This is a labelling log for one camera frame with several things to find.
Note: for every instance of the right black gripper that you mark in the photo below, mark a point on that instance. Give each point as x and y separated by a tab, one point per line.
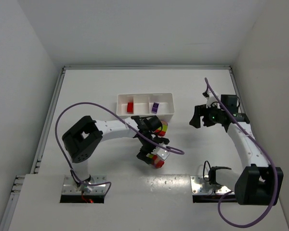
204	118

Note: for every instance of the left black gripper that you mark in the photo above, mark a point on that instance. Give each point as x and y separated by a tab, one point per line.
147	147

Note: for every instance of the red green purple lego stack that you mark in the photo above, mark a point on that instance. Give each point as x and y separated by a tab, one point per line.
161	131

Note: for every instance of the purple square lego brick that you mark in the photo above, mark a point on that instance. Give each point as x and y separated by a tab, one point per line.
154	108

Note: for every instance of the red rounded lego brick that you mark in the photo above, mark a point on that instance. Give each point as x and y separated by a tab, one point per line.
129	107

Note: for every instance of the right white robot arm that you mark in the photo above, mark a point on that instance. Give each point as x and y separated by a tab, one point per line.
258	180

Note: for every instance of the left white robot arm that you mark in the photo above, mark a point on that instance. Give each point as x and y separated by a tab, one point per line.
81	140

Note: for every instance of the white three-compartment container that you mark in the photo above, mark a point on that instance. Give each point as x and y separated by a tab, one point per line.
142	104

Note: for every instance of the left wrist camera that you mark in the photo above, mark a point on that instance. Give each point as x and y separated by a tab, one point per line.
161	153

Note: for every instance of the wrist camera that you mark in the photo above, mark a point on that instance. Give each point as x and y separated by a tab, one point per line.
211	99
161	153

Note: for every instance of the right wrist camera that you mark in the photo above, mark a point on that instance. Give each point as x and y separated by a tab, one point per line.
211	99

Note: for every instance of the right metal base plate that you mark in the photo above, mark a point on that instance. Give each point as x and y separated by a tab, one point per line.
200	187

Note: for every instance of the metal base plate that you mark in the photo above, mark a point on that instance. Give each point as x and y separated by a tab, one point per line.
95	187
200	187

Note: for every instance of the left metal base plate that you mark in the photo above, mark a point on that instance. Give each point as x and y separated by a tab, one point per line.
95	187

